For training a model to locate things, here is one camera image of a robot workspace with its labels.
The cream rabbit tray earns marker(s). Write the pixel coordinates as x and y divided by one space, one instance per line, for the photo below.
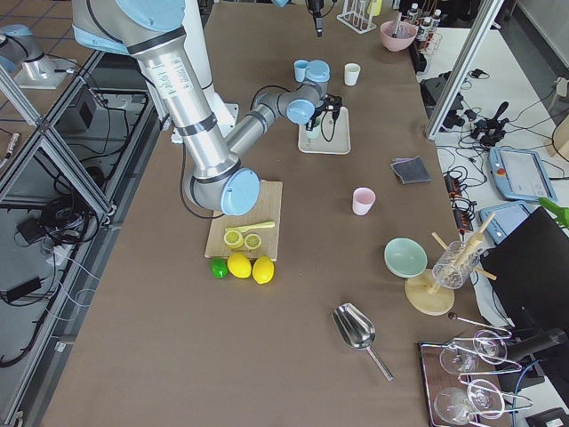
334 138

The wooden cutting board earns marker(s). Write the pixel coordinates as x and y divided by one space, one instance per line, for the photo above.
267 208

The pink cup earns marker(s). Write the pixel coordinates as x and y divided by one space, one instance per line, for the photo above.
363 199

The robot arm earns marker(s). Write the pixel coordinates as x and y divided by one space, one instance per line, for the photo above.
283 3
154 33

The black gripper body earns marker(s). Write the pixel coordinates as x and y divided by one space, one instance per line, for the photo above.
316 5
313 121

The aluminium frame post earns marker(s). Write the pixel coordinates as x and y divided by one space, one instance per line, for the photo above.
486 16

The wooden cup tree stand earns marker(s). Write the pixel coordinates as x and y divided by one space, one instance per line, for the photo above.
432 292

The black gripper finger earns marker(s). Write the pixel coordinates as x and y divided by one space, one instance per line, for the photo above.
319 24

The black monitor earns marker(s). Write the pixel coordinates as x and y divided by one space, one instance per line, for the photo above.
531 265

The green lime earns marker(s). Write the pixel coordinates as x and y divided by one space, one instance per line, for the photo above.
218 267

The green cup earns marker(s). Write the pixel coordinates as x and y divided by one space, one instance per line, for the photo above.
313 133

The yellow plastic knife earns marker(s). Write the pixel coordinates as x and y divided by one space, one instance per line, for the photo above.
255 226

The grey folded cloth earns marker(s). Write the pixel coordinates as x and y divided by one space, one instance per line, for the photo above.
410 170

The whole lemon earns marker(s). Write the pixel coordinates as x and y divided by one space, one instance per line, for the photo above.
239 265
263 270

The yellow cup on rack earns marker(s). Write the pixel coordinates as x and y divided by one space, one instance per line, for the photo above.
374 8

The white wire cup rack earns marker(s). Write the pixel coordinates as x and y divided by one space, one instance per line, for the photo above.
357 15

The blue cup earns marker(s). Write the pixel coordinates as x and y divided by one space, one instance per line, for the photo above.
299 68

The clear textured glass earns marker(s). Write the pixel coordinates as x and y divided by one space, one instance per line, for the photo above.
451 271

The metal scoop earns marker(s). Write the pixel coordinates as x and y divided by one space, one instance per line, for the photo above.
358 332

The metal black-tipped muddler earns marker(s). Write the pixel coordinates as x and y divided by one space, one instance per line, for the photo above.
396 25

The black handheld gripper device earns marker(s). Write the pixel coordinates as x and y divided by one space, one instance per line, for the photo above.
491 130

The pink bowl with ice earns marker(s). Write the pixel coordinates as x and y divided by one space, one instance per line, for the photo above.
396 42

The green bowl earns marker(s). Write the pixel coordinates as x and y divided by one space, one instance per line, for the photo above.
405 258

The blue teach pendant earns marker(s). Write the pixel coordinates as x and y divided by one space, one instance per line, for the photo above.
507 217
519 174

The wine glass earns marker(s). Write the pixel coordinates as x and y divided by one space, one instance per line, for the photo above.
460 407
462 355

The cream cup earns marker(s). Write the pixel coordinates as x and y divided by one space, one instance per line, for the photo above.
351 74

